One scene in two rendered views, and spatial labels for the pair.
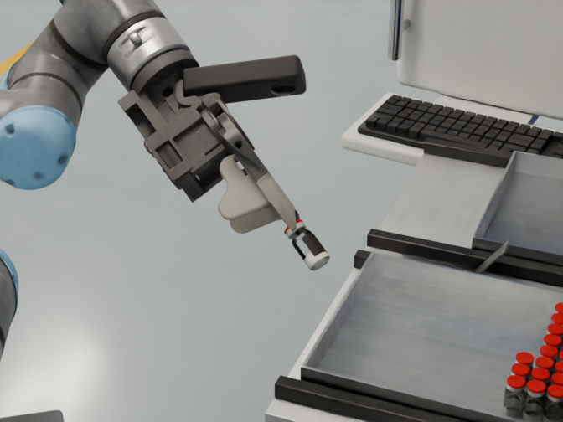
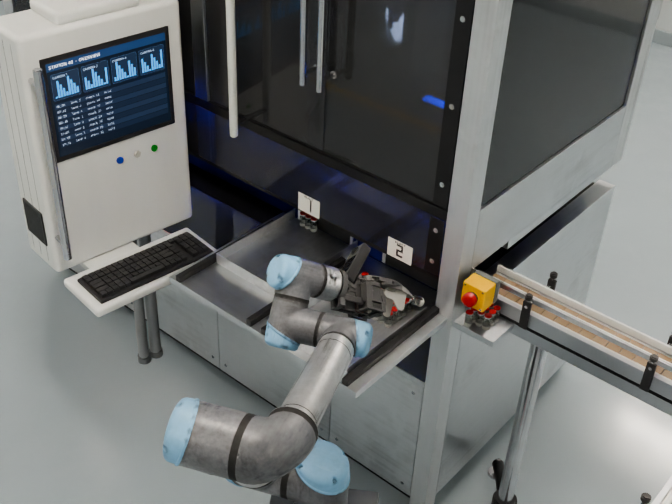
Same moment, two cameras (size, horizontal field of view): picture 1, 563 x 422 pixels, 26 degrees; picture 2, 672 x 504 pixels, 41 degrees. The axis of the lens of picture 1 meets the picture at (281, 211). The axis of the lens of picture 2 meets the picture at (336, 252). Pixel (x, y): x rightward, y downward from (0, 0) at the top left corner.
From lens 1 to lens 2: 1.85 m
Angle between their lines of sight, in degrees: 59
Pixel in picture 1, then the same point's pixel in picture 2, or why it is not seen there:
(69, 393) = not seen: outside the picture
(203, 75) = (353, 272)
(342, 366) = not seen: hidden behind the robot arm
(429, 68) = (75, 252)
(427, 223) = (243, 302)
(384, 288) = not seen: hidden behind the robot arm
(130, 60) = (337, 285)
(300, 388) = (354, 374)
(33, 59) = (302, 315)
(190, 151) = (378, 298)
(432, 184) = (211, 290)
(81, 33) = (308, 291)
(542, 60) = (133, 212)
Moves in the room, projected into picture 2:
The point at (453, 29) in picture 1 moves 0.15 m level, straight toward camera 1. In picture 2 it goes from (84, 225) to (124, 239)
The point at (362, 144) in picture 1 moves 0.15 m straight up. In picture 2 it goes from (110, 307) to (105, 265)
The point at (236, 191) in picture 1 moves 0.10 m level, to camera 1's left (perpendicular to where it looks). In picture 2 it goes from (397, 299) to (384, 326)
